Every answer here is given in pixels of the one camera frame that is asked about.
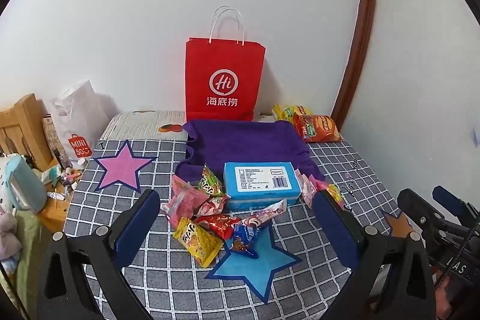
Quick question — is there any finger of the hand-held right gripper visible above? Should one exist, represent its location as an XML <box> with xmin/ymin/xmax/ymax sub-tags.
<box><xmin>397</xmin><ymin>188</ymin><xmax>456</xmax><ymax>242</ymax></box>
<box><xmin>432</xmin><ymin>186</ymin><xmax>480</xmax><ymax>227</ymax></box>

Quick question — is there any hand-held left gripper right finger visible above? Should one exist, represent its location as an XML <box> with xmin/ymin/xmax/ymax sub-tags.
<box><xmin>312</xmin><ymin>189</ymin><xmax>437</xmax><ymax>320</ymax></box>

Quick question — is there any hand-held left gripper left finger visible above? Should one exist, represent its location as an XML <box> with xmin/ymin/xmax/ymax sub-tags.
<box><xmin>37</xmin><ymin>188</ymin><xmax>162</xmax><ymax>320</ymax></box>

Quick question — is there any pink candy packet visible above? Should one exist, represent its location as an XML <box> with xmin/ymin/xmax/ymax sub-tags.
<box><xmin>294</xmin><ymin>170</ymin><xmax>319</xmax><ymax>208</ymax></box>

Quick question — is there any clear pink snack packet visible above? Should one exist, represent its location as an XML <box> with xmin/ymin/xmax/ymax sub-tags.
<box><xmin>161</xmin><ymin>175</ymin><xmax>211</xmax><ymax>227</ymax></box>

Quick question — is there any long pink snack packet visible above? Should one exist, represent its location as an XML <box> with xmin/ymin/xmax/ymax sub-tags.
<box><xmin>240</xmin><ymin>199</ymin><xmax>287</xmax><ymax>231</ymax></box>

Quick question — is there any pink strawberry snack packet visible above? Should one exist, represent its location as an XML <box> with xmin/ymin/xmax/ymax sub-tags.
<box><xmin>195</xmin><ymin>196</ymin><xmax>227</xmax><ymax>217</ymax></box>

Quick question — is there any red snack packet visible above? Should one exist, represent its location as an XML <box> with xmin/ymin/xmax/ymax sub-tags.
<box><xmin>195</xmin><ymin>214</ymin><xmax>242</xmax><ymax>240</ymax></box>

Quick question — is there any green snack packet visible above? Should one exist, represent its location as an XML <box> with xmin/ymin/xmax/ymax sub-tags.
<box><xmin>198</xmin><ymin>164</ymin><xmax>229</xmax><ymax>198</ymax></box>

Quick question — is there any dark blue cookie packet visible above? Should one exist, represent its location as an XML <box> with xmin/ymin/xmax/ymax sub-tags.
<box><xmin>229</xmin><ymin>223</ymin><xmax>269</xmax><ymax>259</ymax></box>

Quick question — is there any purple cloth tray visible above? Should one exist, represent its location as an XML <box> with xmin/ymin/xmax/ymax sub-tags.
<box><xmin>175</xmin><ymin>119</ymin><xmax>326</xmax><ymax>189</ymax></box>

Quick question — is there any person's right forearm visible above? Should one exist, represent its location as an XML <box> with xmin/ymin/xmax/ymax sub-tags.
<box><xmin>435</xmin><ymin>275</ymin><xmax>477</xmax><ymax>320</ymax></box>

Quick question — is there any orange star patch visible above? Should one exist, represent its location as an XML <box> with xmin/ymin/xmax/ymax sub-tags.
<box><xmin>379</xmin><ymin>208</ymin><xmax>415</xmax><ymax>238</ymax></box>

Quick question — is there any pink star patch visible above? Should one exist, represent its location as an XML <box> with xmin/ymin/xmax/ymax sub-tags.
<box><xmin>93</xmin><ymin>139</ymin><xmax>158</xmax><ymax>195</ymax></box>

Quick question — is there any grey checked tablecloth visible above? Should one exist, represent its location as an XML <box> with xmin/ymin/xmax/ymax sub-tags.
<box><xmin>63</xmin><ymin>138</ymin><xmax>413</xmax><ymax>320</ymax></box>

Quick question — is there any blue tissue box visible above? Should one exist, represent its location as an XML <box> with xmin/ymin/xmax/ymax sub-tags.
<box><xmin>224</xmin><ymin>161</ymin><xmax>302</xmax><ymax>211</ymax></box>

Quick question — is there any blue star patch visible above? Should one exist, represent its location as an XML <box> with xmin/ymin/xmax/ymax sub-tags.
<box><xmin>204</xmin><ymin>223</ymin><xmax>302</xmax><ymax>305</ymax></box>

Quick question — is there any orange chips bag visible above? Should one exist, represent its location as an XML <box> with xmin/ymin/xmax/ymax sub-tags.
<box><xmin>292</xmin><ymin>114</ymin><xmax>342</xmax><ymax>144</ymax></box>

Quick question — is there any white box with oranges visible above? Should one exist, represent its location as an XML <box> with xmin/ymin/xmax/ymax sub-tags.
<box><xmin>99</xmin><ymin>111</ymin><xmax>278</xmax><ymax>141</ymax></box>

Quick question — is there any floral patterned box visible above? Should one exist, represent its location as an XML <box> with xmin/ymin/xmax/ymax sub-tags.
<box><xmin>41</xmin><ymin>114</ymin><xmax>72</xmax><ymax>171</ymax></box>

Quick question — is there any light blue appliance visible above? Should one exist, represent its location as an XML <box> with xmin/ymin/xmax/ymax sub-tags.
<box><xmin>0</xmin><ymin>154</ymin><xmax>47</xmax><ymax>214</ymax></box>

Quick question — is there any white plastic shopping bag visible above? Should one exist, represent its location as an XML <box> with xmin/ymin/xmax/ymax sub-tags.
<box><xmin>47</xmin><ymin>80</ymin><xmax>121</xmax><ymax>171</ymax></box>

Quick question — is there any yellow chips bag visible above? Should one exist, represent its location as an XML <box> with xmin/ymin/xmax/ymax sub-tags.
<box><xmin>272</xmin><ymin>104</ymin><xmax>314</xmax><ymax>126</ymax></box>

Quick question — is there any red paper bag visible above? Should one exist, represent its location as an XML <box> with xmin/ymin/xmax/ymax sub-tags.
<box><xmin>185</xmin><ymin>6</ymin><xmax>266</xmax><ymax>123</ymax></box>

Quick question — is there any wooden furniture frame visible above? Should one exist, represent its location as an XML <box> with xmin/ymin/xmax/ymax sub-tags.
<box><xmin>0</xmin><ymin>93</ymin><xmax>57</xmax><ymax>174</ymax></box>

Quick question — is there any brown wooden door frame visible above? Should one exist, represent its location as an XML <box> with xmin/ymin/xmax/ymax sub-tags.
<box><xmin>330</xmin><ymin>0</ymin><xmax>379</xmax><ymax>126</ymax></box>

